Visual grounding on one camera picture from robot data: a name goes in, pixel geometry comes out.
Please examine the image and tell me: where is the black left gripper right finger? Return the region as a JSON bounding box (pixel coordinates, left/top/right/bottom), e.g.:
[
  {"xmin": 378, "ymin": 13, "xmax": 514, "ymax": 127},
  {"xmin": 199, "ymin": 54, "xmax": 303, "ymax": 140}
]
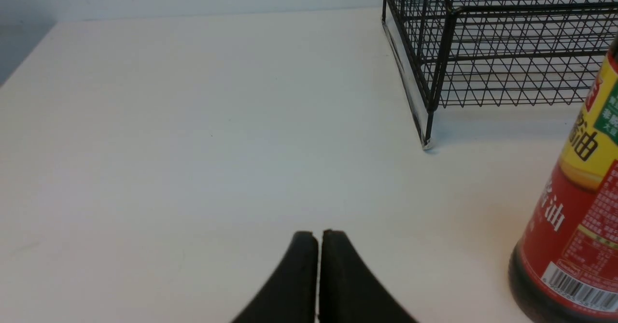
[{"xmin": 319, "ymin": 230, "xmax": 416, "ymax": 323}]

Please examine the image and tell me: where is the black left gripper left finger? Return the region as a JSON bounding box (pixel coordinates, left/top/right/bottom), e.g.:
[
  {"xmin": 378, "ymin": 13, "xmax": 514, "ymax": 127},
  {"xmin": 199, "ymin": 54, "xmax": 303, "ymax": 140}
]
[{"xmin": 233, "ymin": 231, "xmax": 319, "ymax": 323}]

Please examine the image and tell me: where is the soy sauce bottle red label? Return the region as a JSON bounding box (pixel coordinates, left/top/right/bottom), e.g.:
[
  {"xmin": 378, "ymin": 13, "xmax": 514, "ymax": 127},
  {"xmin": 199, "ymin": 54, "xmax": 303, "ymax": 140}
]
[{"xmin": 508, "ymin": 41, "xmax": 618, "ymax": 323}]

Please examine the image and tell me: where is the black wire mesh shelf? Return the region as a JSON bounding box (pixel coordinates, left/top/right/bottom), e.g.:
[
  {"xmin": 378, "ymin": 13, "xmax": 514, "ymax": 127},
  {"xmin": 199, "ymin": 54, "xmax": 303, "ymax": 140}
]
[{"xmin": 381, "ymin": 0, "xmax": 618, "ymax": 151}]

